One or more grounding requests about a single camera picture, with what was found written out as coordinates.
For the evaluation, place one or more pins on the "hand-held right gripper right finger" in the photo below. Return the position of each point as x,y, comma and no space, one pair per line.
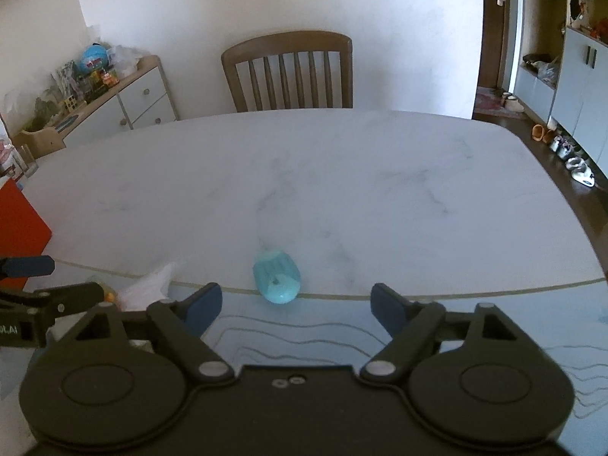
387,306

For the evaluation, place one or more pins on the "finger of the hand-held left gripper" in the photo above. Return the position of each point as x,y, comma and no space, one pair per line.
71,297
31,266

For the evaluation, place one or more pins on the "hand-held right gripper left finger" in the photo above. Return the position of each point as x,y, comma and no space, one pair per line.
205,301

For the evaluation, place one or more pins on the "white printed plastic bag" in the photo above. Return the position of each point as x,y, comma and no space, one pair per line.
147,287

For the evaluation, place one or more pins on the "light blue plastic cup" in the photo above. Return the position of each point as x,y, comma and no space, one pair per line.
276,278

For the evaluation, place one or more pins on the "red box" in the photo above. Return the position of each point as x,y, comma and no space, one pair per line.
21,228

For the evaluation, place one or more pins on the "drinking glass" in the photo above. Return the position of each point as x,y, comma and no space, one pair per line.
27,161

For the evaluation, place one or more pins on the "printed white carton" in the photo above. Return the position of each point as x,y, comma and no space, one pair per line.
7,152

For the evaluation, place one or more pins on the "landscape picture card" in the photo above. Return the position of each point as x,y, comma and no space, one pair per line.
64,83

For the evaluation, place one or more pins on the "white wooden sideboard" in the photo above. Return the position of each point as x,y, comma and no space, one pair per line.
133,97

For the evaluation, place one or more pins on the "small colourful toy boxes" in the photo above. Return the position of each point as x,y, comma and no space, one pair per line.
102,80

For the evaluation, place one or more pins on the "blue globe toy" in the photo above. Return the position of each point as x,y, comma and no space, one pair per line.
95,59

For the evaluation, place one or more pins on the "clear plastic bag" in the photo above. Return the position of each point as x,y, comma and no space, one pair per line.
124,59

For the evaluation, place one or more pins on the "red door mat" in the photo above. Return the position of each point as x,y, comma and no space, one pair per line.
489,100

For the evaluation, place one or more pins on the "orange shoe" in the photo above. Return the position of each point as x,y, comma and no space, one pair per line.
540,132

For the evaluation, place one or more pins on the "pair of white shoes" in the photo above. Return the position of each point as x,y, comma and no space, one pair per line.
582,171

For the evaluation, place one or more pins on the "pair of grey shoes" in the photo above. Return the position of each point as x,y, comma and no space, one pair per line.
563,146

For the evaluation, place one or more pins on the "pair of beige slippers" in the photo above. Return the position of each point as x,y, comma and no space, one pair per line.
510,101

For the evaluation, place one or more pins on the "wooden chair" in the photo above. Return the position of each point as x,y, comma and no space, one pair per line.
289,73

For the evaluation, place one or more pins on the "grey low bench cabinet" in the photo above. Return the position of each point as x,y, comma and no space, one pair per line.
536,95

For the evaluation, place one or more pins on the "grey plastic bag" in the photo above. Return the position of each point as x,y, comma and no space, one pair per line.
548,72

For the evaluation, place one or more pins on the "grey tall shoe cabinet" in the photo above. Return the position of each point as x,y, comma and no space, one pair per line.
582,90

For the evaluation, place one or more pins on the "brown wooden door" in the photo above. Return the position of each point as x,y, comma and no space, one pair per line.
496,33

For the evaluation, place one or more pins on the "wall poster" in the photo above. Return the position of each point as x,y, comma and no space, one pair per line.
577,4

